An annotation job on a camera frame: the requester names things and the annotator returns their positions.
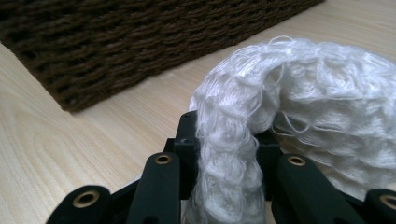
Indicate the white waffle cloth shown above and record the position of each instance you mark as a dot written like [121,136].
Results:
[311,109]

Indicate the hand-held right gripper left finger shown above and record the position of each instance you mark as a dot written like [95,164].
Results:
[186,146]

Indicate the brown woven basket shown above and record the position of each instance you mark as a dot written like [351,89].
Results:
[130,43]

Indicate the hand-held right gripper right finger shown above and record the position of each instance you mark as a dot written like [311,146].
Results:
[269,149]

